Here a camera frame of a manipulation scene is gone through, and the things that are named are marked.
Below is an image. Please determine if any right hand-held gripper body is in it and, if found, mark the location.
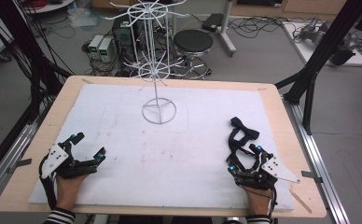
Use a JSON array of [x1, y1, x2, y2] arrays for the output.
[[235, 154, 301, 190]]

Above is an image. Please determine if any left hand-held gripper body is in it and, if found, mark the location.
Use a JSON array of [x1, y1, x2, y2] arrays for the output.
[[40, 143, 99, 180]]

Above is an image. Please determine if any black bow tie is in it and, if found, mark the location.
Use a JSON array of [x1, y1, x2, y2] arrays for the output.
[[226, 116, 261, 166]]

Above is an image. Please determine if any white wire display rack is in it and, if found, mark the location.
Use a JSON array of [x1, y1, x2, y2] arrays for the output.
[[104, 0, 190, 125]]

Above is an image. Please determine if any person's left hand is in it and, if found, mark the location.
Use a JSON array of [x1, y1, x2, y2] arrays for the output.
[[55, 174, 89, 211]]

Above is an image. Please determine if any person's right hand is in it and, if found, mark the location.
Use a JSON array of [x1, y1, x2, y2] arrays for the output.
[[242, 185, 273, 217]]

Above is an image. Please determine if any grey metal clip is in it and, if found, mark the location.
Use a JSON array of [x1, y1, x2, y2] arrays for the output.
[[300, 170, 324, 184], [6, 158, 34, 175]]

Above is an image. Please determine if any long tan tape strip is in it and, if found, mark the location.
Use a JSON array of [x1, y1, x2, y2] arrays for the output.
[[288, 188, 313, 215]]

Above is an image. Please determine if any white foam mat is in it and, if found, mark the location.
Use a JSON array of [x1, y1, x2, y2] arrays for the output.
[[28, 83, 296, 211]]

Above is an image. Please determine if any grey bench power supply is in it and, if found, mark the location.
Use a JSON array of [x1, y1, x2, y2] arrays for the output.
[[88, 34, 104, 62], [98, 37, 116, 63]]

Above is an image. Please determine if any white floor platform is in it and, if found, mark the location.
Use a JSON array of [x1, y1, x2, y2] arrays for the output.
[[282, 21, 362, 68]]

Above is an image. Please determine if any black computer tower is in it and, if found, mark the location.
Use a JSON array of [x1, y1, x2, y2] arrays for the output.
[[111, 14, 141, 64]]

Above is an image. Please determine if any clear plastic bag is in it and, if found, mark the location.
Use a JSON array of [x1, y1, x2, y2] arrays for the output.
[[66, 7, 103, 30]]

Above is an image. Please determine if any white-legged wooden desk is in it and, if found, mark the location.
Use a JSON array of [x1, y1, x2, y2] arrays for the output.
[[91, 0, 238, 58]]

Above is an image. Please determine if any black round stool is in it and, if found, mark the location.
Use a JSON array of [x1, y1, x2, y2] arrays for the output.
[[173, 29, 215, 80]]

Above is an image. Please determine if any grey robot device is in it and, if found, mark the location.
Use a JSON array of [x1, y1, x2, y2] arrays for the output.
[[293, 17, 357, 66]]

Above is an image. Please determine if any round white table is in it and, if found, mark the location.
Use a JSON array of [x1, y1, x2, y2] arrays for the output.
[[22, 0, 77, 15]]

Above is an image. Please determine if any black flat power brick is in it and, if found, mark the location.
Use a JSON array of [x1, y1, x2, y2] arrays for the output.
[[201, 12, 226, 33]]

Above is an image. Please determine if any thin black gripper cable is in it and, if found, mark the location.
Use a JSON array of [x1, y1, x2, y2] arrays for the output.
[[268, 186, 279, 224]]

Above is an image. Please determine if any aluminium rail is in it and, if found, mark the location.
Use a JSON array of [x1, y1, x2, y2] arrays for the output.
[[282, 96, 352, 224], [0, 102, 44, 208]]

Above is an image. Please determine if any black metal frame strut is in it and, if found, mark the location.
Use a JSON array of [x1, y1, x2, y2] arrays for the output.
[[274, 0, 362, 135]]

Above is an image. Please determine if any black metal frame with cables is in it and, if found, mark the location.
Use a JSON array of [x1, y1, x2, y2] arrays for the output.
[[0, 0, 75, 125]]

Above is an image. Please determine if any tangle of black floor cables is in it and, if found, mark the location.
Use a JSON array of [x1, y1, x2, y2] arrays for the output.
[[228, 14, 296, 40]]

